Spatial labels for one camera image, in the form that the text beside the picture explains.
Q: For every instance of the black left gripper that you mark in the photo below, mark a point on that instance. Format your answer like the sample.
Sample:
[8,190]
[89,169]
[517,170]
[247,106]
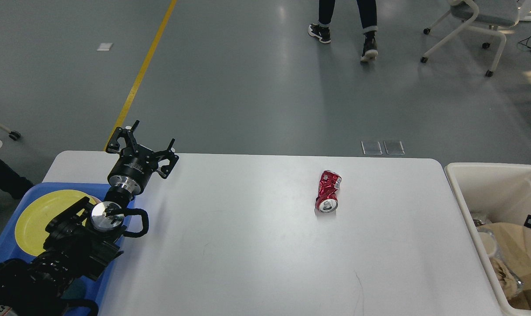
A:
[131,173]

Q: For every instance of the brown paper bag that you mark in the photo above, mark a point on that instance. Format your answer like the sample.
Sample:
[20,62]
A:
[522,263]

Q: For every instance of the white paper cup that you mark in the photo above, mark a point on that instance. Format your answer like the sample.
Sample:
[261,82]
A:
[490,243]

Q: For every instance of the yellow plastic plate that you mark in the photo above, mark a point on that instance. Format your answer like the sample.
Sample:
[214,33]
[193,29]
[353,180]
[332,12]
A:
[29,232]

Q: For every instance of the crushed red soda can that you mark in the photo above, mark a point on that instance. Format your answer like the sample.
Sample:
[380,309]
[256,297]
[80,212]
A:
[326,199]

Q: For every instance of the aluminium foil tray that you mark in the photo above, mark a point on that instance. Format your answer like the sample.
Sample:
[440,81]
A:
[499,246]

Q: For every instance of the brown paper ball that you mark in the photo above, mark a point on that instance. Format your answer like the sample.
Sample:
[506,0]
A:
[508,282]

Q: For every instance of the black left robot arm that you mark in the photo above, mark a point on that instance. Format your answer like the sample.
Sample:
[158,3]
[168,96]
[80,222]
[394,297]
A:
[82,240]

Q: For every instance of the beige plastic bin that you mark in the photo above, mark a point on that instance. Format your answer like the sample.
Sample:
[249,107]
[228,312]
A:
[500,193]

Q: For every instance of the white chair leg with caster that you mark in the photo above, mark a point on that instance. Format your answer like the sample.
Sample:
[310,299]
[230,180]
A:
[13,134]

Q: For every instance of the person at left edge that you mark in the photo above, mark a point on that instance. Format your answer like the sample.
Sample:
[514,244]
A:
[12,183]

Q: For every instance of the floor socket plate right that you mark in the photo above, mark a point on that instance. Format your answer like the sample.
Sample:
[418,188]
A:
[394,147]

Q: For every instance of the floor socket plate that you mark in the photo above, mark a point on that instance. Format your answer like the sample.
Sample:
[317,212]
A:
[394,147]
[370,147]

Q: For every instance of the blue plastic tray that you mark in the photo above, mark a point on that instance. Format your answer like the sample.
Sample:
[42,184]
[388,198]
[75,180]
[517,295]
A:
[83,288]

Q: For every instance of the floor socket plate left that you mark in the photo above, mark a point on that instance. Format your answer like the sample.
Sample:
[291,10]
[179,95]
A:
[370,147]

